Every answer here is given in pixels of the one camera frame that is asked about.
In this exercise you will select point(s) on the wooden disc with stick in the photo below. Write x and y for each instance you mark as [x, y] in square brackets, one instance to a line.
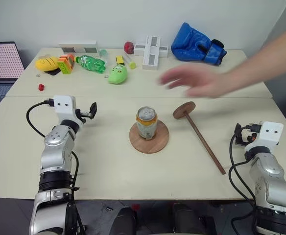
[199, 133]

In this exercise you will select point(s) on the small red block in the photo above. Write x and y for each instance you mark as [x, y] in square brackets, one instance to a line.
[41, 87]

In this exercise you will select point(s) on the open laptop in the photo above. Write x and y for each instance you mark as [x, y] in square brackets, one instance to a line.
[1, 63]

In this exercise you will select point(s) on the person's bare forearm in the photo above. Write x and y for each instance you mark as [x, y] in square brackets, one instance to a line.
[265, 61]

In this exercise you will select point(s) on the yellow and black toy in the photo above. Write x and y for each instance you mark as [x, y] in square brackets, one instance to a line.
[119, 60]

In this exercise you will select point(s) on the blue boxing glove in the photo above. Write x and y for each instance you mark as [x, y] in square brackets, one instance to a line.
[192, 46]

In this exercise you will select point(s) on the green plush toy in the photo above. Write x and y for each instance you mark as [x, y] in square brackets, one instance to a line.
[118, 74]

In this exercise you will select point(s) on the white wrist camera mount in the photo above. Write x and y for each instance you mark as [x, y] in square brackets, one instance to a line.
[268, 135]
[64, 107]

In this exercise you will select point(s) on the round wooden base disc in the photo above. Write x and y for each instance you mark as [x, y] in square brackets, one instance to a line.
[157, 144]

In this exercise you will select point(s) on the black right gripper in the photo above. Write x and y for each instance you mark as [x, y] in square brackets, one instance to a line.
[248, 138]

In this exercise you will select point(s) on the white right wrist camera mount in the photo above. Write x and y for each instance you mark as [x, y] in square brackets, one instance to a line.
[268, 135]

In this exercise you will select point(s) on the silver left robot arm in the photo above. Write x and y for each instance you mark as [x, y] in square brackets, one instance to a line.
[57, 149]

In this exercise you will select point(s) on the person's bare hand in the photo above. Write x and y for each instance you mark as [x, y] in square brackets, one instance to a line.
[201, 82]

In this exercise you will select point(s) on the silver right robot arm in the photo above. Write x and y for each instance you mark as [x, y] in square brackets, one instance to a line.
[270, 176]

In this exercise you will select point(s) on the clear tube with yellow cap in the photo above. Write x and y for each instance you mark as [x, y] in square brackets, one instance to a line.
[130, 61]

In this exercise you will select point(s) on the yellow striped plush toy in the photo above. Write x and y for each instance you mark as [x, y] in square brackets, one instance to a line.
[45, 63]

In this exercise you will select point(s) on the long white box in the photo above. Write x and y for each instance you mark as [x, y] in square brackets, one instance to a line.
[78, 47]

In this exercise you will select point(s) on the orange and green toy block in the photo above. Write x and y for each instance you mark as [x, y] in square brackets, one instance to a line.
[65, 64]

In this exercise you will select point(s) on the dark red toy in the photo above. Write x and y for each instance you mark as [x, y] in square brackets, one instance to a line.
[129, 47]

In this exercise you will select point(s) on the dark rounded shape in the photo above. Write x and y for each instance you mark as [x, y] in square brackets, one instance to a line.
[123, 221]

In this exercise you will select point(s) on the clear cup with green lid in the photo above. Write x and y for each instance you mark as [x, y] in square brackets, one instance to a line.
[103, 53]

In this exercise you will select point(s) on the white cross-shaped box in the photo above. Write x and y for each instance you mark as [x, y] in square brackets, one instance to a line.
[151, 52]

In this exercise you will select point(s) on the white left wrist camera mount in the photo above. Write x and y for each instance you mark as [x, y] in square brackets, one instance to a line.
[64, 107]

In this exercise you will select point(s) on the green plastic bottle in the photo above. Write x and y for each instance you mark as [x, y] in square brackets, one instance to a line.
[91, 63]

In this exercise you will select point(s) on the small black floor object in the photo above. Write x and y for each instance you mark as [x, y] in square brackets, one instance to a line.
[109, 208]

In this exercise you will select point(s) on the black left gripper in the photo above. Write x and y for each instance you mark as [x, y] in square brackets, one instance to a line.
[85, 114]

